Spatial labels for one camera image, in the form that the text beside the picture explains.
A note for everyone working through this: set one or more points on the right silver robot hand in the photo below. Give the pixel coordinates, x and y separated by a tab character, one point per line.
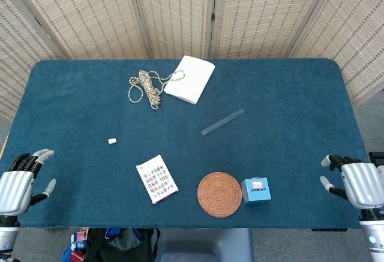
363	184

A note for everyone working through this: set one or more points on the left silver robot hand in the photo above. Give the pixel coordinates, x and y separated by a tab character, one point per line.
16	190

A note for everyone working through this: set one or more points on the small white rectangular block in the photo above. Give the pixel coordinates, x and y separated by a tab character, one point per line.
112	141

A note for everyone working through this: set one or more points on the clear glass tube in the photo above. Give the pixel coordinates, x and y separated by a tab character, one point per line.
222	122

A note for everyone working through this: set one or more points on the black device box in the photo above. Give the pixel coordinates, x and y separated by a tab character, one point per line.
377	156

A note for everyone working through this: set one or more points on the blue and red package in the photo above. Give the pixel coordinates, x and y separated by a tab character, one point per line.
76	247

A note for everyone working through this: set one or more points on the blue cube box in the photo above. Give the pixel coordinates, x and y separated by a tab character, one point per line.
255	190

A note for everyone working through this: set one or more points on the black backpack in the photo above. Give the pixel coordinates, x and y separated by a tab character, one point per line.
120	245

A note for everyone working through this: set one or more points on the blue table cloth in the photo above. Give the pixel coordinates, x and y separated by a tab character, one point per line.
270	94

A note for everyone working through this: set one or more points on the white box with colourful print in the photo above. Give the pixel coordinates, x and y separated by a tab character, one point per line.
156	179

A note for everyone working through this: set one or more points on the round woven brown coaster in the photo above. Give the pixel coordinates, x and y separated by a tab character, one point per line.
219	194

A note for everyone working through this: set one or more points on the grey chair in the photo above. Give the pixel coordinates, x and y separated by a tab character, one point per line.
207	244

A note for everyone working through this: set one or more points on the white folded towel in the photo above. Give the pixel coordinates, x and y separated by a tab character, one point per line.
190	79

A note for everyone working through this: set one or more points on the bamboo folding screen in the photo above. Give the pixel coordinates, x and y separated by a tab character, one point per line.
180	13

